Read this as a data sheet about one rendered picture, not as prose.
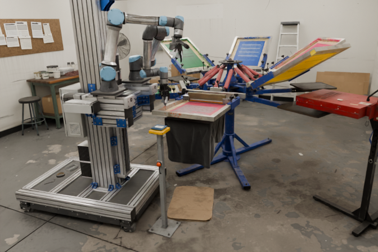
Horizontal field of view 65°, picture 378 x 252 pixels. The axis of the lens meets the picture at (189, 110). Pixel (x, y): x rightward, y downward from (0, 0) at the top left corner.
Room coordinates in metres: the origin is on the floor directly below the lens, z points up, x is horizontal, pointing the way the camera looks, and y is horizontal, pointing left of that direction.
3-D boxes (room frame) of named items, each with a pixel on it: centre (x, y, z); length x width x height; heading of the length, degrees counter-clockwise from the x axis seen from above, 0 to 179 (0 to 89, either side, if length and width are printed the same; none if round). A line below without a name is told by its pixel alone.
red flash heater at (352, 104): (2.54, -1.36, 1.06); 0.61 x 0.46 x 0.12; 36
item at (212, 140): (2.60, -0.26, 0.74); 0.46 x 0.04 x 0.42; 156
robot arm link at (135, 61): (2.88, 0.51, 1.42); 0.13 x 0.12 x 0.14; 125
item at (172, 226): (2.27, 0.25, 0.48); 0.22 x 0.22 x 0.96; 66
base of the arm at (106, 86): (2.41, 0.66, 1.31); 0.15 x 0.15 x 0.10
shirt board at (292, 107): (3.15, -0.92, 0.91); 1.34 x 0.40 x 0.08; 36
